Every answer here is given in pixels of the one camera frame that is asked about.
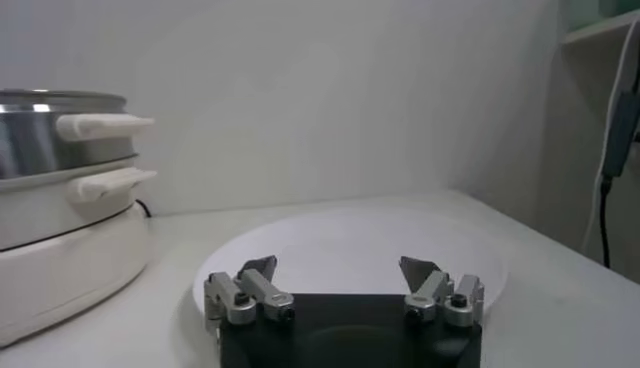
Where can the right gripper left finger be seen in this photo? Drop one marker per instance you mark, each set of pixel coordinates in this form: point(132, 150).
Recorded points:
point(252, 292)

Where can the white shelf desk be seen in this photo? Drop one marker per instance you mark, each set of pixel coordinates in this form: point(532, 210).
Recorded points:
point(600, 25)

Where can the white round plate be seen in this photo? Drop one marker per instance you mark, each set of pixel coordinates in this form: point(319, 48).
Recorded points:
point(350, 240)

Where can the white electric cooker pot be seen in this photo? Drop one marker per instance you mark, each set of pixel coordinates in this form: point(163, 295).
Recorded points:
point(60, 270)

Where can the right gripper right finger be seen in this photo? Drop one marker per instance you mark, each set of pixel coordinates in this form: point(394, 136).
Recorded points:
point(435, 295)

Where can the stainless steel steamer basket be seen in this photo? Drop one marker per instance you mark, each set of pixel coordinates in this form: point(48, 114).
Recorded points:
point(30, 140)

